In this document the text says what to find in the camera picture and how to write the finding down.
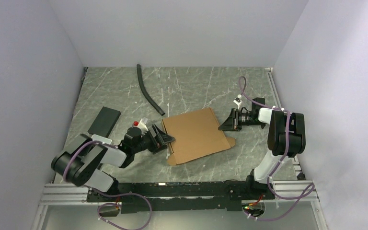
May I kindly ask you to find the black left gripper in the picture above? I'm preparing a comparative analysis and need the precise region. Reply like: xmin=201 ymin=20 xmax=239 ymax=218
xmin=133 ymin=124 xmax=175 ymax=154

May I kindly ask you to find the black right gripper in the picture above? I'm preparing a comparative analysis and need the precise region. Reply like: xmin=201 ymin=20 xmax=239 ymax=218
xmin=218 ymin=108 xmax=264 ymax=132

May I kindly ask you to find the brown cardboard box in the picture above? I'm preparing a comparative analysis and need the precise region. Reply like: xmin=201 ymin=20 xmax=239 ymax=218
xmin=161 ymin=108 xmax=236 ymax=166

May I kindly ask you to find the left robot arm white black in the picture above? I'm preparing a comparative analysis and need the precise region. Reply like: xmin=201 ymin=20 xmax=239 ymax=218
xmin=51 ymin=125 xmax=175 ymax=201

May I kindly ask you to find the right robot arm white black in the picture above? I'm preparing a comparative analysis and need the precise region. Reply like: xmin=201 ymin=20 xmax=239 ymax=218
xmin=218 ymin=97 xmax=306 ymax=199

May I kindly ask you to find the black flat rectangular block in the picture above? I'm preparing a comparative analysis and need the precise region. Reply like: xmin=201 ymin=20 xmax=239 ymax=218
xmin=88 ymin=106 xmax=121 ymax=138

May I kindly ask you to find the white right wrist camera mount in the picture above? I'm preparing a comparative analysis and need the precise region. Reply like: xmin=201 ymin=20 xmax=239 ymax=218
xmin=233 ymin=94 xmax=243 ymax=110

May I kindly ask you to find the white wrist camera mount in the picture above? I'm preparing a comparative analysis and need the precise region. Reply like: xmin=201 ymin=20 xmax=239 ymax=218
xmin=132 ymin=117 xmax=149 ymax=132
xmin=233 ymin=94 xmax=243 ymax=110

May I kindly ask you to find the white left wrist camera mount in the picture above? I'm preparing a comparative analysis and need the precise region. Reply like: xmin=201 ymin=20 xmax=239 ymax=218
xmin=132 ymin=117 xmax=149 ymax=132

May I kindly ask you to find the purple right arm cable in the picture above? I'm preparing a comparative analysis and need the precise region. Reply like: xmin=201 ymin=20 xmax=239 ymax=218
xmin=238 ymin=76 xmax=315 ymax=222

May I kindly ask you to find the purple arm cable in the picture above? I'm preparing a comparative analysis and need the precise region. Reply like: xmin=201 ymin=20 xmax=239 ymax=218
xmin=62 ymin=140 xmax=153 ymax=230
xmin=238 ymin=76 xmax=315 ymax=222

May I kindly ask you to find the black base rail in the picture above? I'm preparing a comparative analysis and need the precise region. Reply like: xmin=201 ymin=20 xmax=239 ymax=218
xmin=87 ymin=177 xmax=275 ymax=214

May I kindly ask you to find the black rubber hose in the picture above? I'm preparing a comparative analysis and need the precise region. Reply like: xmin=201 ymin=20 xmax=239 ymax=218
xmin=136 ymin=64 xmax=166 ymax=116

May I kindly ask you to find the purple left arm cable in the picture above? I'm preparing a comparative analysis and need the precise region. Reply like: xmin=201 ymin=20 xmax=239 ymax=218
xmin=62 ymin=140 xmax=153 ymax=230

